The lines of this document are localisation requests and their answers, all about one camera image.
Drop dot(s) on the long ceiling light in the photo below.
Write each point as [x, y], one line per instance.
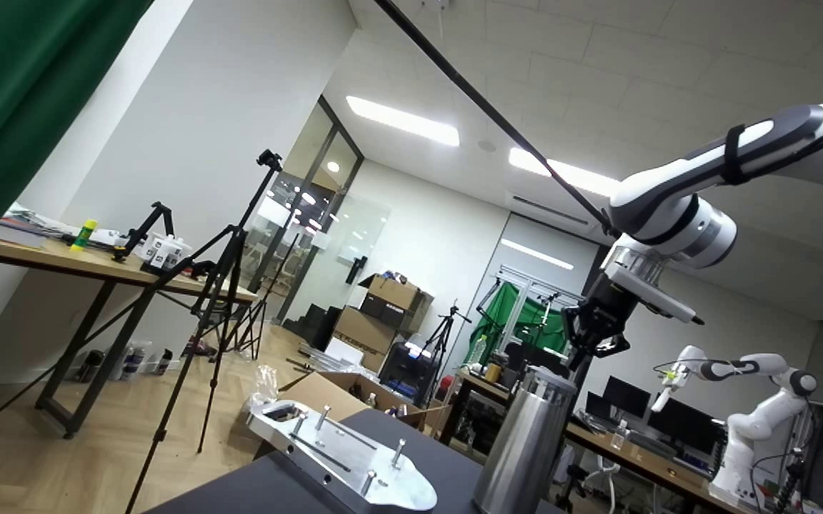
[565, 172]
[402, 121]

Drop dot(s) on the clear plastic cup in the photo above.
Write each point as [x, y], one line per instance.
[263, 389]

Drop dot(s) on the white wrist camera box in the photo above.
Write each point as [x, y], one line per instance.
[656, 282]

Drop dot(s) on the white tray with pegs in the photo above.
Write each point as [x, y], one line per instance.
[342, 452]

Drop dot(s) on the wooden desk with monitors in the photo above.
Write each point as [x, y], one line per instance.
[642, 458]

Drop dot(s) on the green hanging cloth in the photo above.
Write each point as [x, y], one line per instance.
[516, 323]

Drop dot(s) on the green cloth backdrop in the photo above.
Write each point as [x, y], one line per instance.
[21, 86]

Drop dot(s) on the wooden table black legs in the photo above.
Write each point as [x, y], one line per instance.
[78, 268]

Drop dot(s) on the black computer monitor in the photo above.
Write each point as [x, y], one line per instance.
[626, 396]

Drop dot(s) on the tall black tripod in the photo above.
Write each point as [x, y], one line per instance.
[213, 304]

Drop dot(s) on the stacked cardboard boxes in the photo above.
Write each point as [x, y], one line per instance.
[378, 319]

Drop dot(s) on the grey flask lid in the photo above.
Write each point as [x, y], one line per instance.
[551, 383]

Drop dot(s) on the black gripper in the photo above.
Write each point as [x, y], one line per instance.
[601, 315]

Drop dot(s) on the yellow green bottle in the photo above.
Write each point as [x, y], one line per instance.
[83, 236]

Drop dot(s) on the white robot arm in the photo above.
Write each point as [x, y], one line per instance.
[716, 182]

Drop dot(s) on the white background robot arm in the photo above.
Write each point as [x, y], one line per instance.
[756, 419]

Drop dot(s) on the silver steel flask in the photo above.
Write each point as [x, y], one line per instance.
[516, 448]

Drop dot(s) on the small black tripod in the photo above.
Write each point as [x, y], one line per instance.
[145, 229]

